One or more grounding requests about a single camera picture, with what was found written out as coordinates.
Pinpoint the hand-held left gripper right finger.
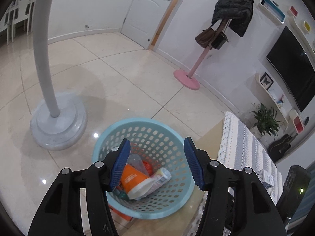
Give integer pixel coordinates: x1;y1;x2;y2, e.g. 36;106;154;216
183;137;288;236

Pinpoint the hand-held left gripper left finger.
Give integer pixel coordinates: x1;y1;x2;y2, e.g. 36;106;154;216
27;139;131;236

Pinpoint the clear plastic bottle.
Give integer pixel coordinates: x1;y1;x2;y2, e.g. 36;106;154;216
127;154;150;177

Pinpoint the orange paper cup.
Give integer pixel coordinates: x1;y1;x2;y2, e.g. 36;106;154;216
120;163;154;200

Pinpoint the light blue plastic basket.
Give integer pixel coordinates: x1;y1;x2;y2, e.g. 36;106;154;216
92;118;197;220

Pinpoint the blue white paper packet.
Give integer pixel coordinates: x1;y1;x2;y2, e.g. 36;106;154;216
256;169;274;187

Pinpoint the black acoustic guitar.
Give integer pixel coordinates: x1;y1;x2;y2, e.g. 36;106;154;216
268;117;309;162

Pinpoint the orange box on floor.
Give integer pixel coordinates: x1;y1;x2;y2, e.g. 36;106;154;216
112;208;132;223

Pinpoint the striped tablecloth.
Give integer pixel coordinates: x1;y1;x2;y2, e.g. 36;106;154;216
194;111;286;236

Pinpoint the green potted plant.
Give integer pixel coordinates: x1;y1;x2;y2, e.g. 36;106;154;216
250;103;284;137

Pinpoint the white curved low shelf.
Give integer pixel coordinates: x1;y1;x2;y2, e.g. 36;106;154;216
255;72;291;128

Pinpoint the pink coat rack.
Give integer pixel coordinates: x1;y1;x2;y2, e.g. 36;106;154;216
173;0;256;90

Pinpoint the white stand with pink top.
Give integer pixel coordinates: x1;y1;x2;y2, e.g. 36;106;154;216
30;0;88;151

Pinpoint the black flat television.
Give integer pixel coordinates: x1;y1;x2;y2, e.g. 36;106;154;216
266;26;315;112

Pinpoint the black handbag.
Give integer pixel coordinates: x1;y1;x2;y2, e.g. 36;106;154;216
211;28;229;50

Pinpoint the brown handbag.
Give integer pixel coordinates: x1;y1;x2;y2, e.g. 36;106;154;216
195;26;217;50

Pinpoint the white door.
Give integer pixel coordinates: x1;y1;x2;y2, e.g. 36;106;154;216
120;0;186;50

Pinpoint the black jacket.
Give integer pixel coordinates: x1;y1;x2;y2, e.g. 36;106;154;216
212;0;255;37

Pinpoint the white dining chair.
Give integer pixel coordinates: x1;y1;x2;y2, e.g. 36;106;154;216
10;0;37;42
0;5;15;45

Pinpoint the red white rounded wall box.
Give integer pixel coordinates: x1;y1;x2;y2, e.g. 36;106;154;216
288;109;306;135

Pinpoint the butterfly picture frame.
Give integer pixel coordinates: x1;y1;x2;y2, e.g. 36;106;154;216
259;72;274;91

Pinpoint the blue lined wall box shelf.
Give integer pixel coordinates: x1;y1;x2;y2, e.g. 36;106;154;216
258;0;286;25

